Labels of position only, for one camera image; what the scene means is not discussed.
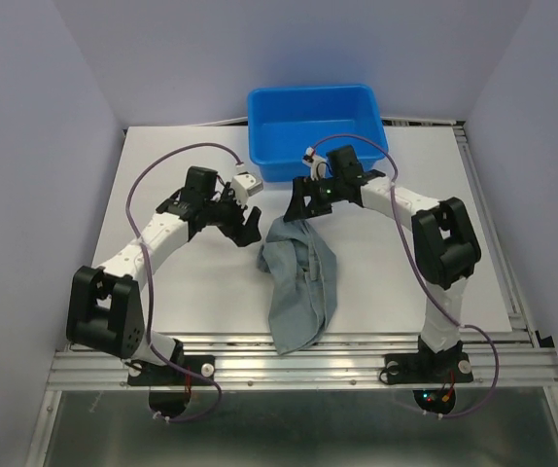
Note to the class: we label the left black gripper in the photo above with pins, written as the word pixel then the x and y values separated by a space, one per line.
pixel 249 233

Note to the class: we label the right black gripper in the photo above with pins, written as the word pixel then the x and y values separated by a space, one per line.
pixel 296 208

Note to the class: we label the light denim skirt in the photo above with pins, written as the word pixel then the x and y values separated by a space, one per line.
pixel 304 273

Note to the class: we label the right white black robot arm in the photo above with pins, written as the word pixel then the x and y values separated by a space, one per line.
pixel 438 239

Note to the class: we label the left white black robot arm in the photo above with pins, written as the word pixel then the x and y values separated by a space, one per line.
pixel 106 312

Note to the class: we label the blue plastic bin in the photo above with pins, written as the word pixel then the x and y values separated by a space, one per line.
pixel 283 122

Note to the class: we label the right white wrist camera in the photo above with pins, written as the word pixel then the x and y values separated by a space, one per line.
pixel 318 166

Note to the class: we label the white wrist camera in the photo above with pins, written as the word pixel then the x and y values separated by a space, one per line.
pixel 245 185
pixel 318 166

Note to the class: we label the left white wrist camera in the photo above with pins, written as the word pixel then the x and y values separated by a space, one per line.
pixel 245 185

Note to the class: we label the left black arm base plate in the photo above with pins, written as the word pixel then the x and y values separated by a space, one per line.
pixel 144 374

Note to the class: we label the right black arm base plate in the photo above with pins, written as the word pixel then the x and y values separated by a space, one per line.
pixel 422 368

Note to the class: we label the aluminium extrusion frame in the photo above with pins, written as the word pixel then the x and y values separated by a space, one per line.
pixel 323 406

